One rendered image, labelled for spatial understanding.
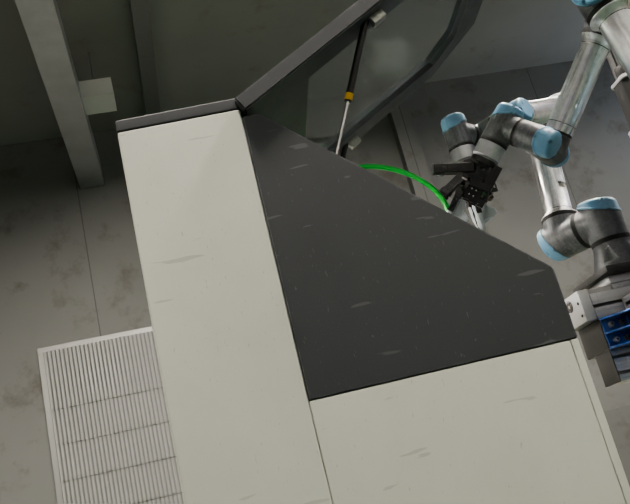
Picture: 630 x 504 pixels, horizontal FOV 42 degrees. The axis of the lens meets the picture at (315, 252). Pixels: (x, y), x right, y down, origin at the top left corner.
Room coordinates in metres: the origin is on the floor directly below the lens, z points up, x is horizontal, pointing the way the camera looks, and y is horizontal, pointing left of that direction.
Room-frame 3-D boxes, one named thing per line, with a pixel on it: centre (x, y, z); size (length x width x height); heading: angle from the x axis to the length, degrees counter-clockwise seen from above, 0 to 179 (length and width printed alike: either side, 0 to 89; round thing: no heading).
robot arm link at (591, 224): (2.38, -0.86, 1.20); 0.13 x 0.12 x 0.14; 44
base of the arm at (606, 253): (2.38, -0.86, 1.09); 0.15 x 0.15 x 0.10
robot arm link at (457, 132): (2.20, -0.49, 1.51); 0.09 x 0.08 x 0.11; 134
